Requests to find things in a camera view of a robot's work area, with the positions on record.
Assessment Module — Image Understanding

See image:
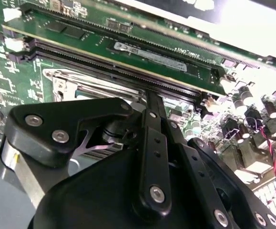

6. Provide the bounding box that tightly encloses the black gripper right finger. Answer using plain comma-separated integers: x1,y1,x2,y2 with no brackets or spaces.
154,92,276,229

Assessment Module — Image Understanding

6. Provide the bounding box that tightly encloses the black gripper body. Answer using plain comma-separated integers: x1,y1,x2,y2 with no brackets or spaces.
27,115,210,229

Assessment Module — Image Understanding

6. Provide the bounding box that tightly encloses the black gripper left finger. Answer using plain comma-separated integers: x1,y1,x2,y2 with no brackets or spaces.
3,89,174,217

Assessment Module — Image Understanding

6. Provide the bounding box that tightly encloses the thin metal locking lever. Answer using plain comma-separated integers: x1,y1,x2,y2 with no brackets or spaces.
51,70,145,96

